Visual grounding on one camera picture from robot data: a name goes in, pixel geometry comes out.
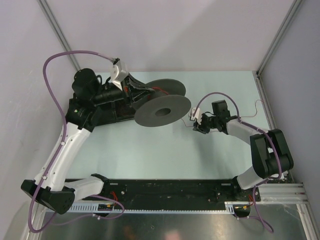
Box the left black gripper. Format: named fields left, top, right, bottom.
left=91, top=71, right=155, bottom=107

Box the red wire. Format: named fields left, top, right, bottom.
left=152, top=86, right=267, bottom=130

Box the dark grey perforated spool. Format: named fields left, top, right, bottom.
left=134, top=78, right=191, bottom=127

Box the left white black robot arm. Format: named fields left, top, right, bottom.
left=21, top=68, right=156, bottom=215

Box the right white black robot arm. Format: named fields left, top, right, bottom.
left=188, top=100, right=294, bottom=201

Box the black compartment tray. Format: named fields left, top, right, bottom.
left=65, top=98, right=136, bottom=129

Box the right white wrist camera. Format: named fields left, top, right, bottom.
left=188, top=107, right=203, bottom=125

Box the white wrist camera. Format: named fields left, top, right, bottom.
left=188, top=107, right=203, bottom=125
left=110, top=58, right=129, bottom=91

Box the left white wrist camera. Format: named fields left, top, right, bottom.
left=110, top=58, right=129, bottom=91

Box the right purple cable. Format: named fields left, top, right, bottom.
left=194, top=92, right=285, bottom=233

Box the purple cable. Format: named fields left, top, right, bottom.
left=194, top=92, right=285, bottom=233
left=27, top=49, right=126, bottom=233

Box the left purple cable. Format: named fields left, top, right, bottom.
left=27, top=49, right=126, bottom=233

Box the aluminium frame rail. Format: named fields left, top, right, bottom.
left=258, top=183, right=309, bottom=205

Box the grey slotted cable duct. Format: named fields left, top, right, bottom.
left=67, top=202, right=251, bottom=215

